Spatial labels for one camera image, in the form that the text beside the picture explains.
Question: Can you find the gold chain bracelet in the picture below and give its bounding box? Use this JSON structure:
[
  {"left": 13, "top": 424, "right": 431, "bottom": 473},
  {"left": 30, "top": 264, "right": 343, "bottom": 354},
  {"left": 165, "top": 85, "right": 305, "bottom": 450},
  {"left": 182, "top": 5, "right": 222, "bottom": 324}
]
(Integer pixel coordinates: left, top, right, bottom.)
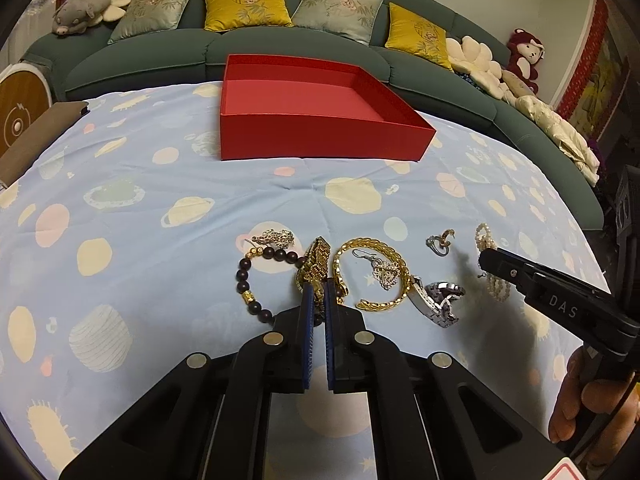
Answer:
[{"left": 331, "top": 235, "right": 414, "bottom": 312}]

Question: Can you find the dark bead bracelet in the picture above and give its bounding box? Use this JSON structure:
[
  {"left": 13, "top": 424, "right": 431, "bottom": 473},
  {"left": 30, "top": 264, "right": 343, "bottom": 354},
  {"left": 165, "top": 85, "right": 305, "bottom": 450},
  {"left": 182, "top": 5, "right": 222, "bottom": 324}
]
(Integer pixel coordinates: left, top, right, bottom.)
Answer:
[{"left": 234, "top": 245, "right": 307, "bottom": 324}]

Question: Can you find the silver metal wristwatch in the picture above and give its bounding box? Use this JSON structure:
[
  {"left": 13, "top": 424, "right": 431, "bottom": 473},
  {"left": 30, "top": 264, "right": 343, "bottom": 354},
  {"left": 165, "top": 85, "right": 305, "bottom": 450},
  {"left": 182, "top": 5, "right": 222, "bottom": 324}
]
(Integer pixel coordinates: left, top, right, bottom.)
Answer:
[{"left": 408, "top": 275, "right": 465, "bottom": 328}]

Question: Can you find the gold wristwatch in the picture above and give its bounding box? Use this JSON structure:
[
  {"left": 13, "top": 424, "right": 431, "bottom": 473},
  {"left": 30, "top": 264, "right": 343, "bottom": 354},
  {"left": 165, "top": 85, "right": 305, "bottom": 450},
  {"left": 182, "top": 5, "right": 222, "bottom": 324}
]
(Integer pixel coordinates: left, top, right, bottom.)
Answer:
[{"left": 295, "top": 236, "right": 331, "bottom": 326}]

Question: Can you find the white pearl bracelet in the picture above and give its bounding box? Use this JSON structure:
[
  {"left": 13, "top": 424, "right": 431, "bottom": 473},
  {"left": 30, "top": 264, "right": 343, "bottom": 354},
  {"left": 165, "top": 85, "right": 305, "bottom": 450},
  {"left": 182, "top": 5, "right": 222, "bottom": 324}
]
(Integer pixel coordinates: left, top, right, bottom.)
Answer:
[{"left": 473, "top": 222, "right": 512, "bottom": 304}]

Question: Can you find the right hand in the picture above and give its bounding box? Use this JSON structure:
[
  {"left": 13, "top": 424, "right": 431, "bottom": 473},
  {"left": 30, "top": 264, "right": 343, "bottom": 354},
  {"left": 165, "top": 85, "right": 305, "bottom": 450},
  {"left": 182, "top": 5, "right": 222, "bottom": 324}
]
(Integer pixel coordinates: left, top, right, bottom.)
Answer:
[{"left": 548, "top": 348, "right": 639, "bottom": 479}]

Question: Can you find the silver dangling earring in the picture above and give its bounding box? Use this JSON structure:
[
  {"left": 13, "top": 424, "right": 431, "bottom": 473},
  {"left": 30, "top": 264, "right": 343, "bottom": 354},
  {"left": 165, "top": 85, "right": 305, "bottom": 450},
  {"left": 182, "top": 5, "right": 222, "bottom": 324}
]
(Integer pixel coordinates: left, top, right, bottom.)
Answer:
[{"left": 352, "top": 248, "right": 400, "bottom": 290}]

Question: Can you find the silver filigree brooch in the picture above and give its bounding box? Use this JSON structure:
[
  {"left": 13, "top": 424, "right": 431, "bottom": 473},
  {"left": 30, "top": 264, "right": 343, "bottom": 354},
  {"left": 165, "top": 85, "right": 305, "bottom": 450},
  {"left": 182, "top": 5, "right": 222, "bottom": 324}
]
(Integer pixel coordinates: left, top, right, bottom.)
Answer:
[{"left": 250, "top": 229, "right": 294, "bottom": 250}]

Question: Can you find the blue planet print bedsheet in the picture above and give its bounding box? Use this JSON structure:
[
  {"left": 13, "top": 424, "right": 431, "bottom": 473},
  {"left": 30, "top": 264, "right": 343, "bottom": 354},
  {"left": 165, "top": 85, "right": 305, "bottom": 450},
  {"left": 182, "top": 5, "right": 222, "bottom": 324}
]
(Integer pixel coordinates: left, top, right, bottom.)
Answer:
[{"left": 1, "top": 84, "right": 605, "bottom": 479}]

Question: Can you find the cream satin blanket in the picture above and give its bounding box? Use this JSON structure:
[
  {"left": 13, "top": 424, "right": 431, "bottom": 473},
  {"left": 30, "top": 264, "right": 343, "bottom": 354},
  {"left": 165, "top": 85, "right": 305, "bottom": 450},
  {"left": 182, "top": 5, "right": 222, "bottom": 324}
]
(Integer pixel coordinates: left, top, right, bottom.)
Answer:
[{"left": 513, "top": 96, "right": 600, "bottom": 188}]

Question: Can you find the red shallow box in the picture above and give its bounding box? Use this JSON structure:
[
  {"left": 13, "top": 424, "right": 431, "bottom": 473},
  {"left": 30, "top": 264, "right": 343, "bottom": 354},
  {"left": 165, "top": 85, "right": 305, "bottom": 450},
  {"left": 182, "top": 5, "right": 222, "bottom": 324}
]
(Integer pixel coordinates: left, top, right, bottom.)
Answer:
[{"left": 219, "top": 54, "right": 435, "bottom": 162}]

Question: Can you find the small tan plush toy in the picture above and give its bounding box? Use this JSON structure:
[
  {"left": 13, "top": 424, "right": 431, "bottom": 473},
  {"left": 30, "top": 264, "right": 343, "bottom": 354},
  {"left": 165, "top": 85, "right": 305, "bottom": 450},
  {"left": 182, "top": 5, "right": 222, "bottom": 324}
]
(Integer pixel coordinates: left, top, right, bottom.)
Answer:
[{"left": 501, "top": 70, "right": 534, "bottom": 98}]

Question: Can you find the red monkey plush toy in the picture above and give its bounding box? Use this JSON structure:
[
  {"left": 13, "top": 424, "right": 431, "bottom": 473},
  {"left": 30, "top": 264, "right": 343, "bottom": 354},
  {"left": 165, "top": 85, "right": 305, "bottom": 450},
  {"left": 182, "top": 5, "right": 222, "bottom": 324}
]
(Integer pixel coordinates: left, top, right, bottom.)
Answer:
[{"left": 506, "top": 28, "right": 544, "bottom": 96}]

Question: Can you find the cream flower shaped cushion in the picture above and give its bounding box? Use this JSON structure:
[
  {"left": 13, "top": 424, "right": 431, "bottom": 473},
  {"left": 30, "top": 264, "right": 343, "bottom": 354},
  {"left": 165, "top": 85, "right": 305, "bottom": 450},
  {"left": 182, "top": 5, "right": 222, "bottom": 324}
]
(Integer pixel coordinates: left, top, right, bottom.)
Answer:
[{"left": 446, "top": 36, "right": 513, "bottom": 100}]

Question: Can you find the brown cardboard piece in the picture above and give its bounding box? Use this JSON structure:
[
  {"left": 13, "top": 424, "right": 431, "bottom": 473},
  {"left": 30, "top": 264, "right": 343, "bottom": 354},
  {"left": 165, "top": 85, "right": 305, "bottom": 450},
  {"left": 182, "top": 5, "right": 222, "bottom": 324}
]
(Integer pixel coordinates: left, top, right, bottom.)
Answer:
[{"left": 0, "top": 101, "right": 89, "bottom": 191}]

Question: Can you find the yellow embroidered cushion right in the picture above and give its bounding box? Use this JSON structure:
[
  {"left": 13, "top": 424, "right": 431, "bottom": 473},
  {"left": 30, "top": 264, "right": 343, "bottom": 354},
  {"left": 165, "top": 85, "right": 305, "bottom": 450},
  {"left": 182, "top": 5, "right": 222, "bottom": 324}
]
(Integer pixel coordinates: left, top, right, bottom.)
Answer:
[{"left": 385, "top": 2, "right": 454, "bottom": 72}]

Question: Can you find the yellow embroidered cushion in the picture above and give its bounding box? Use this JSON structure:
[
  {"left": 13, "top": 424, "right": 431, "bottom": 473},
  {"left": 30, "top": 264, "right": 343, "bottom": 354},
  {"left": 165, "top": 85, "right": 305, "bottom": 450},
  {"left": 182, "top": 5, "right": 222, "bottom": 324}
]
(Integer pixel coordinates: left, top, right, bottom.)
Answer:
[
  {"left": 204, "top": 0, "right": 293, "bottom": 32},
  {"left": 385, "top": 2, "right": 454, "bottom": 72}
]

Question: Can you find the dark green curved sofa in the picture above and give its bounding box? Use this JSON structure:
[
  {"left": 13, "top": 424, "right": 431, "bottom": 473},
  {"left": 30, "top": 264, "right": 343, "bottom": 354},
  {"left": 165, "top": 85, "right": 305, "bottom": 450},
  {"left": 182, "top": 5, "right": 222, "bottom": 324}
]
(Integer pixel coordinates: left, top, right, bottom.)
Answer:
[{"left": 23, "top": 0, "right": 603, "bottom": 231}]

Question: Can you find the grey embroidered cushion right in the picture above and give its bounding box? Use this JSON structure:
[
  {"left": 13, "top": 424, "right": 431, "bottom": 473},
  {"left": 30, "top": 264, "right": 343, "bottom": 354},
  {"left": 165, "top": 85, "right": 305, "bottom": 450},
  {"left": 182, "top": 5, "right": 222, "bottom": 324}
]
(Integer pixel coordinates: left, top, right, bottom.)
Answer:
[{"left": 292, "top": 0, "right": 383, "bottom": 46}]

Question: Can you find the grey embroidered cushion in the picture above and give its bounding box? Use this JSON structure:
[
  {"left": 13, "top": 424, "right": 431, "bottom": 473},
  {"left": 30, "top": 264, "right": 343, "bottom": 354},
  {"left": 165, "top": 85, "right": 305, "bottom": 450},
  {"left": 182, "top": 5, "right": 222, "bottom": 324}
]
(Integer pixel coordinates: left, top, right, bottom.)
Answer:
[
  {"left": 107, "top": 0, "right": 190, "bottom": 44},
  {"left": 292, "top": 0, "right": 383, "bottom": 46}
]

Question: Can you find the yellow embroidered cushion left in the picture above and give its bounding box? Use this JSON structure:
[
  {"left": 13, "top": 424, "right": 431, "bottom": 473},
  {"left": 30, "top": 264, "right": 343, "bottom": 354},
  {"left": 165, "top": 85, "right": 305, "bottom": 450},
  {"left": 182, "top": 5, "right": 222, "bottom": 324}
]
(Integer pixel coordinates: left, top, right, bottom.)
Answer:
[{"left": 204, "top": 0, "right": 293, "bottom": 32}]

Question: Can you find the white round wooden disc appliance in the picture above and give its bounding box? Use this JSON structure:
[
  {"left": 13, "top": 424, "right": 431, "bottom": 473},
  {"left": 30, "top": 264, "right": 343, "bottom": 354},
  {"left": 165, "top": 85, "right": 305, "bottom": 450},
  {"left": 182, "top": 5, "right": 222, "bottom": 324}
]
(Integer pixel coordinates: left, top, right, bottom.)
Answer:
[{"left": 0, "top": 63, "right": 52, "bottom": 155}]

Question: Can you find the grey embroidered cushion left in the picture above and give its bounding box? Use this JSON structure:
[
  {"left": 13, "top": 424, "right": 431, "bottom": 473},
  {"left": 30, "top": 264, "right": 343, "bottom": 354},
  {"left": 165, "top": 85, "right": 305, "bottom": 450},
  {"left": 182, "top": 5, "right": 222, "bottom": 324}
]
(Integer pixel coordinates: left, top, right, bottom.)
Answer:
[{"left": 107, "top": 0, "right": 190, "bottom": 44}]

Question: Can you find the grey pig plush toy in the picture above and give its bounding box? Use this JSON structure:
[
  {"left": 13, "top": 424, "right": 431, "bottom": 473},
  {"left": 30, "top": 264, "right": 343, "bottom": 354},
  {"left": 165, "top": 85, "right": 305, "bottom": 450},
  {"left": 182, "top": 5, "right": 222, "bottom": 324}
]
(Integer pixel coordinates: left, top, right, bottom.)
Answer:
[{"left": 52, "top": 0, "right": 131, "bottom": 36}]

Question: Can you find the red patterned wall hanging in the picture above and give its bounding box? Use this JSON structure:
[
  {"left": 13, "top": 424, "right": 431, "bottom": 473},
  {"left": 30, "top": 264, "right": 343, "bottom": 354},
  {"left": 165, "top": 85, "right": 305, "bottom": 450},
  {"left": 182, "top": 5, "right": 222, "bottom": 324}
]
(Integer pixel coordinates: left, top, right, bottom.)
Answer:
[{"left": 556, "top": 0, "right": 608, "bottom": 120}]

